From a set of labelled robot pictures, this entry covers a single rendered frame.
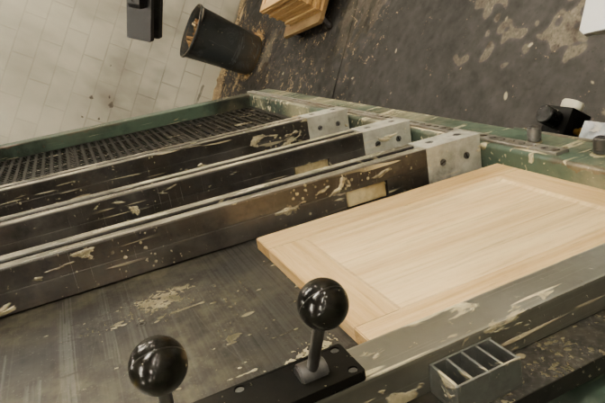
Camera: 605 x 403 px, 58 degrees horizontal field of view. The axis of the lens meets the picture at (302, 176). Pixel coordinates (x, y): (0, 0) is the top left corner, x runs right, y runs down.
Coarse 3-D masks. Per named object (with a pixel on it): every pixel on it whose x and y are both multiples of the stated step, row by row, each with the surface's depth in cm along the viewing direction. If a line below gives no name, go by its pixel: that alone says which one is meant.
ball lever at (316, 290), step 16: (304, 288) 39; (320, 288) 39; (336, 288) 39; (304, 304) 39; (320, 304) 38; (336, 304) 38; (304, 320) 39; (320, 320) 38; (336, 320) 38; (320, 336) 42; (320, 352) 44; (304, 368) 46; (320, 368) 46
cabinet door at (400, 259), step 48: (432, 192) 94; (480, 192) 91; (528, 192) 88; (576, 192) 84; (288, 240) 83; (336, 240) 81; (384, 240) 79; (432, 240) 76; (480, 240) 74; (528, 240) 72; (576, 240) 69; (384, 288) 66; (432, 288) 64; (480, 288) 62
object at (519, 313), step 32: (576, 256) 61; (512, 288) 57; (544, 288) 56; (576, 288) 55; (448, 320) 53; (480, 320) 52; (512, 320) 52; (544, 320) 54; (576, 320) 56; (352, 352) 51; (384, 352) 50; (416, 352) 49; (448, 352) 50; (512, 352) 53; (384, 384) 47; (416, 384) 49
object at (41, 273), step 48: (432, 144) 103; (240, 192) 93; (288, 192) 91; (336, 192) 95; (96, 240) 81; (144, 240) 83; (192, 240) 86; (240, 240) 90; (0, 288) 76; (48, 288) 79
